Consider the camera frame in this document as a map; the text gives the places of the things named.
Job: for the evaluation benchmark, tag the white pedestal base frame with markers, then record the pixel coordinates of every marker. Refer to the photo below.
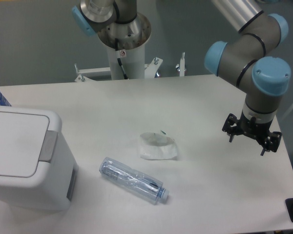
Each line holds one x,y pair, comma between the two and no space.
118,71

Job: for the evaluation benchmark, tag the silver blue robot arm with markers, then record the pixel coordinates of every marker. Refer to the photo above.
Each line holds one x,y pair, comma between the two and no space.
245,64

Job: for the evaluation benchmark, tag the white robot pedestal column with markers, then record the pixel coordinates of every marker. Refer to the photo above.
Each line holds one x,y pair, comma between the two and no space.
126,41

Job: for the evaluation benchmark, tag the white trash can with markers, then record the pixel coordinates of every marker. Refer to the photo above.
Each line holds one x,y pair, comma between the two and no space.
24,180

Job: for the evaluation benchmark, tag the grey trash can lid button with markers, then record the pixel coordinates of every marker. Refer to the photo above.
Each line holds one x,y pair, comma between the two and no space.
48,146

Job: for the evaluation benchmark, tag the clear empty plastic bottle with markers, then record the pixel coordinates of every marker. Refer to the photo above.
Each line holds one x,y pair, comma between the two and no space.
136,182

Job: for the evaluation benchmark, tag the crumpled white paper wrapper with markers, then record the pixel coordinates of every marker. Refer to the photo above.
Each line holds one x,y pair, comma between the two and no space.
157,146

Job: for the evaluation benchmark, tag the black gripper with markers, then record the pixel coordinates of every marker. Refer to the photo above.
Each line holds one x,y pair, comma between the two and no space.
269,141

